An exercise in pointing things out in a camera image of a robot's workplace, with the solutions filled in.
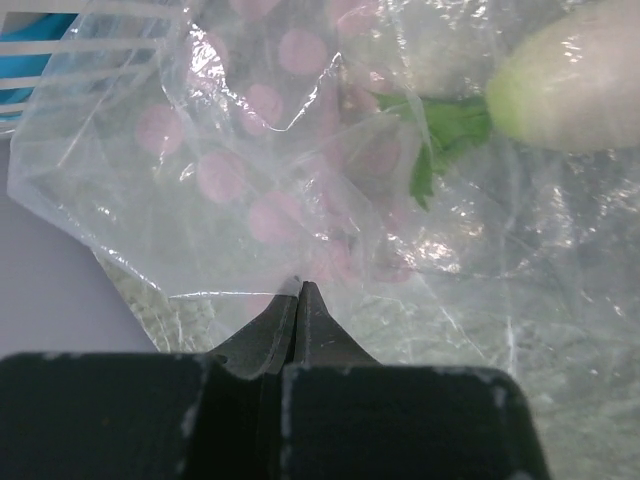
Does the clear zip top bag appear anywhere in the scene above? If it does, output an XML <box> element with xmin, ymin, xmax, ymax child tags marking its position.
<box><xmin>8</xmin><ymin>1</ymin><xmax>639</xmax><ymax>479</ymax></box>

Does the blue plate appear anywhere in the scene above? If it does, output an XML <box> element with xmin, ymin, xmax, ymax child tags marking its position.
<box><xmin>1</xmin><ymin>13</ymin><xmax>77</xmax><ymax>107</ymax></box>

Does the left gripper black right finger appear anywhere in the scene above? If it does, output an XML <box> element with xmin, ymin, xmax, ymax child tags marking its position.
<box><xmin>279</xmin><ymin>282</ymin><xmax>550</xmax><ymax>479</ymax></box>

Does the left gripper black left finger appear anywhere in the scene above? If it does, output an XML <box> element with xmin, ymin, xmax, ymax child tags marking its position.
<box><xmin>1</xmin><ymin>289</ymin><xmax>300</xmax><ymax>479</ymax></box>

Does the white fake radish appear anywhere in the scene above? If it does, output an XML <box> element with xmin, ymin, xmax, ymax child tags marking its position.
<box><xmin>349</xmin><ymin>1</ymin><xmax>639</xmax><ymax>204</ymax></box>

